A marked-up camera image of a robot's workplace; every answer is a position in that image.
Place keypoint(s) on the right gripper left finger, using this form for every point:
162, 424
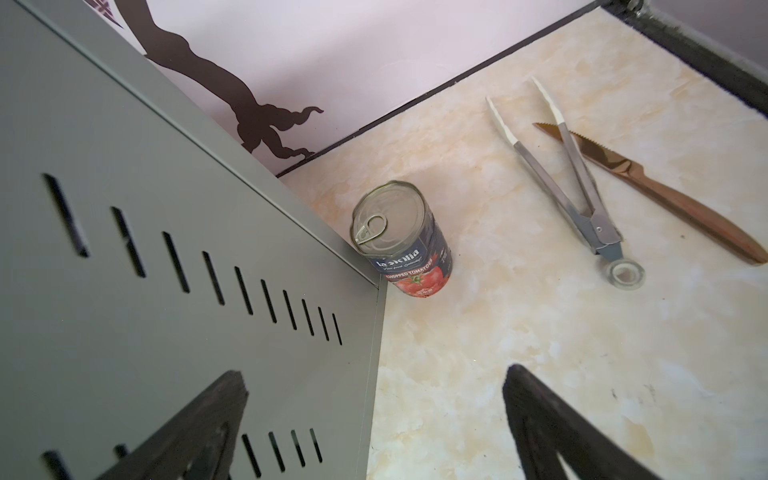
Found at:
196, 443

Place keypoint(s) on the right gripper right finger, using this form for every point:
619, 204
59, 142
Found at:
549, 434

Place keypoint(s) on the red tomato can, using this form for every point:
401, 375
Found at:
395, 229

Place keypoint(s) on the grey metal cabinet box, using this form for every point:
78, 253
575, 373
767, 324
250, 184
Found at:
144, 255

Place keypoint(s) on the wooden handled knife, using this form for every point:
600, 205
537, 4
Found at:
706, 220

